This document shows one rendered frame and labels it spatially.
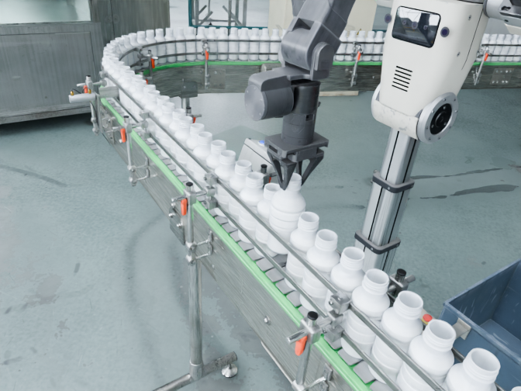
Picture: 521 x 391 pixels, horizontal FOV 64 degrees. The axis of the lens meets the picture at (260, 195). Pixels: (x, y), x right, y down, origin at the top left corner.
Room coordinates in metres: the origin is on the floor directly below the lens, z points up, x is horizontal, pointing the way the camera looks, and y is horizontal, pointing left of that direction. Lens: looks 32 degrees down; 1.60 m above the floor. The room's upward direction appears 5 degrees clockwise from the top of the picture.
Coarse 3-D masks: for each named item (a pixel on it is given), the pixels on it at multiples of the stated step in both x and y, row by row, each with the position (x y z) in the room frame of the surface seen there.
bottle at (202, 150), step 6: (204, 132) 1.00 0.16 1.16; (198, 138) 0.97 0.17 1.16; (204, 138) 0.96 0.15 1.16; (210, 138) 0.97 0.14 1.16; (198, 144) 0.97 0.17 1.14; (204, 144) 0.96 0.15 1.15; (210, 144) 0.97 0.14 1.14; (198, 150) 0.96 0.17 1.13; (204, 150) 0.96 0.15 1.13; (198, 156) 0.95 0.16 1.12; (204, 156) 0.95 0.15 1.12; (204, 162) 0.95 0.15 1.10; (198, 168) 0.95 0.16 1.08; (198, 174) 0.95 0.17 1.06; (204, 174) 0.95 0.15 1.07; (198, 180) 0.95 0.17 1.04; (204, 186) 0.95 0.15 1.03
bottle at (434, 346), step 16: (432, 320) 0.42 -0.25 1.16; (416, 336) 0.43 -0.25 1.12; (432, 336) 0.39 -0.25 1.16; (448, 336) 0.40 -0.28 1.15; (416, 352) 0.39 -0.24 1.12; (432, 352) 0.39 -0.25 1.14; (448, 352) 0.39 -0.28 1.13; (432, 368) 0.37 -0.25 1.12; (448, 368) 0.38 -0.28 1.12; (400, 384) 0.40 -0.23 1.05; (416, 384) 0.38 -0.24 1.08
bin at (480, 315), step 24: (480, 288) 0.76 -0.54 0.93; (504, 288) 0.84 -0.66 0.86; (456, 312) 0.65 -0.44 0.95; (480, 312) 0.80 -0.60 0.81; (504, 312) 0.83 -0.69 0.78; (456, 336) 0.60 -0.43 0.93; (480, 336) 0.60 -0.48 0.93; (504, 336) 0.79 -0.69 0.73; (456, 360) 0.62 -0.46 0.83; (504, 360) 0.56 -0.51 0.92; (504, 384) 0.54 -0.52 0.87
